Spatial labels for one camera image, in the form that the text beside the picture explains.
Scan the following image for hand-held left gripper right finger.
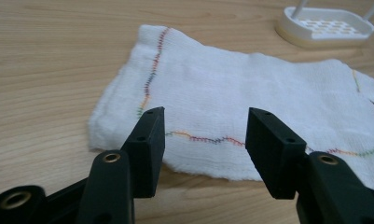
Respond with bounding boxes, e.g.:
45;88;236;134
244;106;374;224

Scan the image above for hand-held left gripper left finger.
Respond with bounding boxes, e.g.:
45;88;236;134
76;105;166;224

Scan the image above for white cloth with rainbow stitching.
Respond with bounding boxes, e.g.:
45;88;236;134
88;23;374;192

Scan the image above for white plastic drain rack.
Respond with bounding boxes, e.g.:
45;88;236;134
274;0;374;50

